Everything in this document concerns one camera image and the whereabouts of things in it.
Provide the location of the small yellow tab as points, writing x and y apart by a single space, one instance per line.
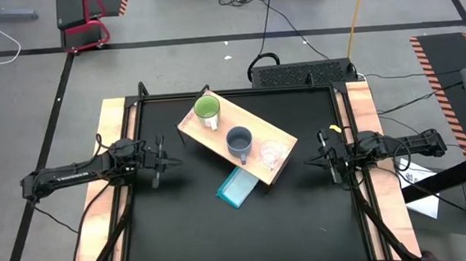
335 128

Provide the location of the white mug green inside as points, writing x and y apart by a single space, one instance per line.
206 107

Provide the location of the white paper sheet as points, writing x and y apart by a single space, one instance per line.
423 207

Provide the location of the hazard-striped black ramp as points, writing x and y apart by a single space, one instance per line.
442 62
117 0

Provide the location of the black computer case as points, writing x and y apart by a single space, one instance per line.
303 74

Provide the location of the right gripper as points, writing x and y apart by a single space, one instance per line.
339 154

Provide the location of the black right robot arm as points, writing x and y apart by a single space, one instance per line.
406 145

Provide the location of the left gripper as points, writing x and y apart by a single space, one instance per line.
149 161

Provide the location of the clear glass mug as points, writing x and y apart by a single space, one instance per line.
270 150

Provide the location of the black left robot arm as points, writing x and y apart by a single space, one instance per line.
67 177

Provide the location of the wooden side board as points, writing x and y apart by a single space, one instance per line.
110 114
365 109

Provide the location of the folded blue-edged cloth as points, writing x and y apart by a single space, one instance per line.
237 186

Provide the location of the grey plastic mug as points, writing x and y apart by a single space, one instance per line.
239 140

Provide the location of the black table frame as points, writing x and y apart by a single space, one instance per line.
255 92

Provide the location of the black red step stool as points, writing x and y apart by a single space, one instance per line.
70 10

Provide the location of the wooden shelf black legs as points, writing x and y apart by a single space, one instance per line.
232 116

